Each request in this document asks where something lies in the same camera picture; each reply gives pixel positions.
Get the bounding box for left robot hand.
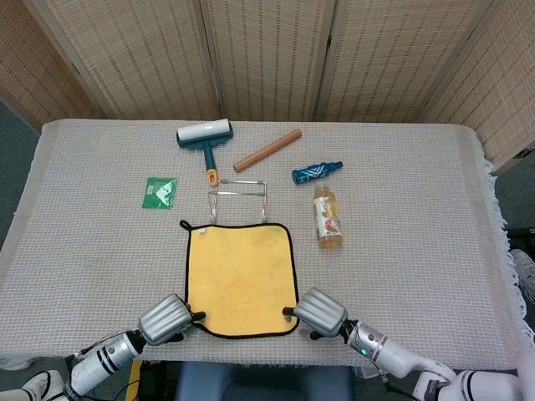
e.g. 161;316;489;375
138;292;206;347

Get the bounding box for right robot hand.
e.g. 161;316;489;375
282;287;350;340

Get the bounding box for yellow cloth with black trim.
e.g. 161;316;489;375
179;220;300;339

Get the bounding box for blue seat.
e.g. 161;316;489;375
174;361;356;401

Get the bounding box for clear bottle with yellow liquid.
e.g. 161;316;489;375
313;183;345;251

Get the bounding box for grey woven tablecloth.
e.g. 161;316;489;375
0;119;535;373

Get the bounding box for green packet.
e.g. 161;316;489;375
141;176;179;210

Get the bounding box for blue spray bottle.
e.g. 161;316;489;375
291;160;344;185

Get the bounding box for wooden rolling pin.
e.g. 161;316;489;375
232;129;303;173

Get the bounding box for teal lint roller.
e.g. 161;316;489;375
176;119;233;187

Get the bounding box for woven folding screen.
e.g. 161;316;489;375
0;0;535;176

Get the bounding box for yellow frame piece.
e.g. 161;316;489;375
127;358;143;398

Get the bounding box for metal wire rack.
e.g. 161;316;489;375
207;178;269;226

